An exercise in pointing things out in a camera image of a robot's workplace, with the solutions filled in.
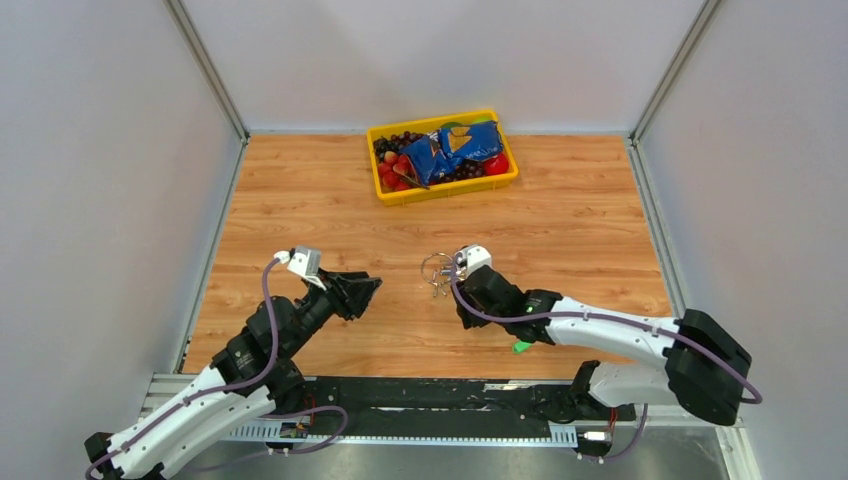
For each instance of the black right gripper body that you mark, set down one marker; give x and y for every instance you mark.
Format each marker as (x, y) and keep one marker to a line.
(469, 320)

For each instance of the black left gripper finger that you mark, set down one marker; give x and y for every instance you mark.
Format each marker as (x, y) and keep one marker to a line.
(351, 307)
(347, 283)

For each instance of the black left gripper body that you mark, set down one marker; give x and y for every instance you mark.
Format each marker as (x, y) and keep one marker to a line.
(316, 306)

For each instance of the large metal keyring with keys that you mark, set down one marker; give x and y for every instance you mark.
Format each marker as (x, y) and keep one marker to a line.
(439, 270)

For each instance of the green tagged key bunch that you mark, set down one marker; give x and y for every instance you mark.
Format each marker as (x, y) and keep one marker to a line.
(520, 347)

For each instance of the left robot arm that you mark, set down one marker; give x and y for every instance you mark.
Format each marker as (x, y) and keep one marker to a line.
(252, 377)

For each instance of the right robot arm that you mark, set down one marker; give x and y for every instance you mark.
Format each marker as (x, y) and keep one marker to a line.
(689, 361)

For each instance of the red strawberries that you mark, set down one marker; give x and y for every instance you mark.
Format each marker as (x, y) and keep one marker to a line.
(395, 172)

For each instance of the red tomato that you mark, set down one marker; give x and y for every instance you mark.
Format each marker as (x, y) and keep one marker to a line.
(496, 165)

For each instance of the yellow plastic bin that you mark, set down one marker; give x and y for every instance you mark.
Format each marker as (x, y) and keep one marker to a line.
(425, 126)

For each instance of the blue snack bag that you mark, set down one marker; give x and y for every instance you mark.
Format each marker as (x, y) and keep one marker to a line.
(455, 152)

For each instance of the dark grape bunch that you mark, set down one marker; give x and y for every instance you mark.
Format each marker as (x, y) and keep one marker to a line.
(394, 142)

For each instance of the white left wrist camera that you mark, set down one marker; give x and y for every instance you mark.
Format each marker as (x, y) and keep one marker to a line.
(304, 262)

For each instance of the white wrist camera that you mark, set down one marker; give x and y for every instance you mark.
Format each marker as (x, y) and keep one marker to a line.
(304, 262)
(469, 259)

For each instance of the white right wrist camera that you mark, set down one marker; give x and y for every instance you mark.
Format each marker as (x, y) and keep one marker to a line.
(469, 259)

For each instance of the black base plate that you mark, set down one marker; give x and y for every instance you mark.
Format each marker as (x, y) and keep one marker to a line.
(444, 408)

